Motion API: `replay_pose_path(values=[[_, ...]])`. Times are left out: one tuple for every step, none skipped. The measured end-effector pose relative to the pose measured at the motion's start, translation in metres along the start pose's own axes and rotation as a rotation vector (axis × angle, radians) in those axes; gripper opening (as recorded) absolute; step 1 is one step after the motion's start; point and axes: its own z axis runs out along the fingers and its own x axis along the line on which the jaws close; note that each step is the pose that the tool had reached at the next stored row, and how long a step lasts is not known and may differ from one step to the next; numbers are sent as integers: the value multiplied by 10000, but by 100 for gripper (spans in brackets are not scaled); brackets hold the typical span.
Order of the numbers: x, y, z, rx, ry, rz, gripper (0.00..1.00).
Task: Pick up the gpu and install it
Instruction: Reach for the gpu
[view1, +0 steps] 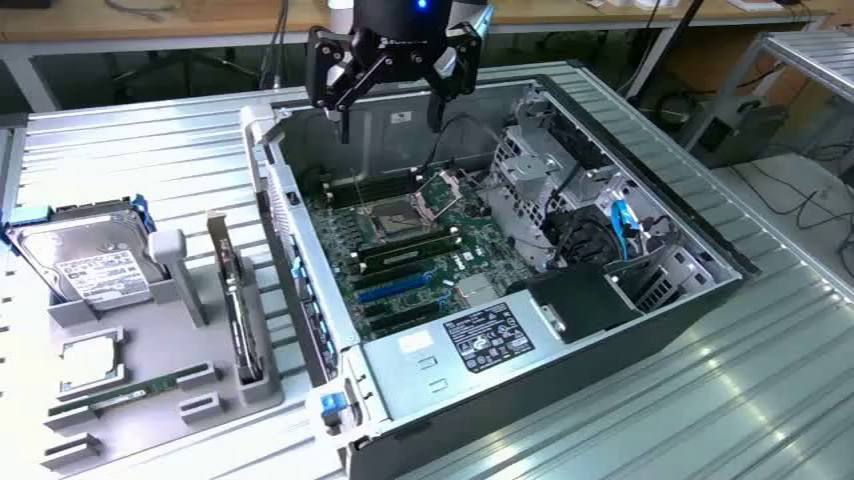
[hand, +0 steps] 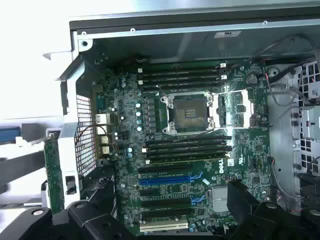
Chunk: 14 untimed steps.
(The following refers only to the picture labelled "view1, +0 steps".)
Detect black graphics card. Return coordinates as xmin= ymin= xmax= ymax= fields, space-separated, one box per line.
xmin=204 ymin=209 xmax=269 ymax=387

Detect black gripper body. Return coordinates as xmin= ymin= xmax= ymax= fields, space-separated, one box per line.
xmin=351 ymin=0 xmax=462 ymax=84

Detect open black PC case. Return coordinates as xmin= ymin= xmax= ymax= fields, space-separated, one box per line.
xmin=237 ymin=74 xmax=762 ymax=480

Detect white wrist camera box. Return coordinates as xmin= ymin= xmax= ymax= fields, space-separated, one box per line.
xmin=327 ymin=0 xmax=355 ymax=34

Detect silver hard disk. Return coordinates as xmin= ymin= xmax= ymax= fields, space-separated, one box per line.
xmin=16 ymin=208 xmax=169 ymax=312

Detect black fan shroud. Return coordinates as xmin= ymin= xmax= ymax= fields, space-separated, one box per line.
xmin=510 ymin=262 xmax=643 ymax=345

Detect grey parts rack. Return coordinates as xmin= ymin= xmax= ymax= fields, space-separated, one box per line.
xmin=39 ymin=227 xmax=288 ymax=474

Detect black wire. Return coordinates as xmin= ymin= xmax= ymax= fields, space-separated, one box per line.
xmin=423 ymin=113 xmax=503 ymax=174

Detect metal drive cage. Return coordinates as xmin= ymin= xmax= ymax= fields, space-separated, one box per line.
xmin=483 ymin=122 xmax=668 ymax=274

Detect wooden desk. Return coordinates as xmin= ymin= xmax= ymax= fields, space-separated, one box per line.
xmin=0 ymin=0 xmax=833 ymax=112

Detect blue wire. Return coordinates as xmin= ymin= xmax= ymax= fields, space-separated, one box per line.
xmin=608 ymin=198 xmax=646 ymax=263

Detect metal slat side table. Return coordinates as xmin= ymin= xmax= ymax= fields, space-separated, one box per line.
xmin=679 ymin=30 xmax=854 ymax=157

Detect black floor cables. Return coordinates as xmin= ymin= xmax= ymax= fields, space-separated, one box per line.
xmin=726 ymin=143 xmax=854 ymax=232

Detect installed green RAM stick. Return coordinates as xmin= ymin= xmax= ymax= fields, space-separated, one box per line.
xmin=356 ymin=233 xmax=459 ymax=262
xmin=364 ymin=244 xmax=464 ymax=274

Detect black box on floor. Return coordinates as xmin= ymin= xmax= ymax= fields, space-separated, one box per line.
xmin=696 ymin=97 xmax=791 ymax=169

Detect silver CPU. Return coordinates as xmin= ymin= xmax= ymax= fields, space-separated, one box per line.
xmin=57 ymin=342 xmax=123 ymax=392

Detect grey hanging cable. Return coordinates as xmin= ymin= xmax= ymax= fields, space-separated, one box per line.
xmin=257 ymin=0 xmax=293 ymax=91

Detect silver power supply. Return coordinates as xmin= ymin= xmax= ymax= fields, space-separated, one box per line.
xmin=363 ymin=292 xmax=570 ymax=421

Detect green motherboard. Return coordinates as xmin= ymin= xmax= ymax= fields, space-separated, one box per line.
xmin=304 ymin=167 xmax=530 ymax=346

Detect metal socket cover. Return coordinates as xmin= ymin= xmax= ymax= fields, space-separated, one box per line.
xmin=411 ymin=168 xmax=472 ymax=208

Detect black RAM slots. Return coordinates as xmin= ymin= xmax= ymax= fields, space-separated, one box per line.
xmin=321 ymin=172 xmax=426 ymax=210

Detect short black expansion slot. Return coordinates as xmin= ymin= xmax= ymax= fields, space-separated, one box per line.
xmin=364 ymin=298 xmax=444 ymax=332

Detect silver chipset heatsink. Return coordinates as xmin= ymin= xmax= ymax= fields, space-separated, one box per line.
xmin=455 ymin=277 xmax=499 ymax=307

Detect coiled black cable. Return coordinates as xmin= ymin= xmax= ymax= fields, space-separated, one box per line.
xmin=655 ymin=91 xmax=698 ymax=126

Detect blue expansion slot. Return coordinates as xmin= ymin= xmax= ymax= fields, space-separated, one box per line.
xmin=356 ymin=272 xmax=436 ymax=304

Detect blue disk carrier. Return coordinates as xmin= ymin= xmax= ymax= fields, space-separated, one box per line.
xmin=0 ymin=193 xmax=157 ymax=254

